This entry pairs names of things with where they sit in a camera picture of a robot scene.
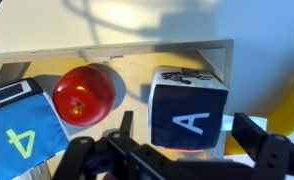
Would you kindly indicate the wooden crate tray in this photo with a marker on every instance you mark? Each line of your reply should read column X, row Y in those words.
column 120, row 53

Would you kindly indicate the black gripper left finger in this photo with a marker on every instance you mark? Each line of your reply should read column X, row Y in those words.
column 83, row 160

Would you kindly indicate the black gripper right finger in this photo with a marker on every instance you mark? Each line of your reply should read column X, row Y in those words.
column 277, row 160

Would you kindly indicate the dark plush cube letter A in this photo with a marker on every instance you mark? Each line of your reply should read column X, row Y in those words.
column 187, row 110

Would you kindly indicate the yellow banana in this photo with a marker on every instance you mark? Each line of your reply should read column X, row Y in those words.
column 290, row 113

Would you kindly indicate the red apple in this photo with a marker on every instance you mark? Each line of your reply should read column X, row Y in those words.
column 83, row 96

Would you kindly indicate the blue plush cube number 4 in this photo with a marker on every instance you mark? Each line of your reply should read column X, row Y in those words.
column 20, row 133

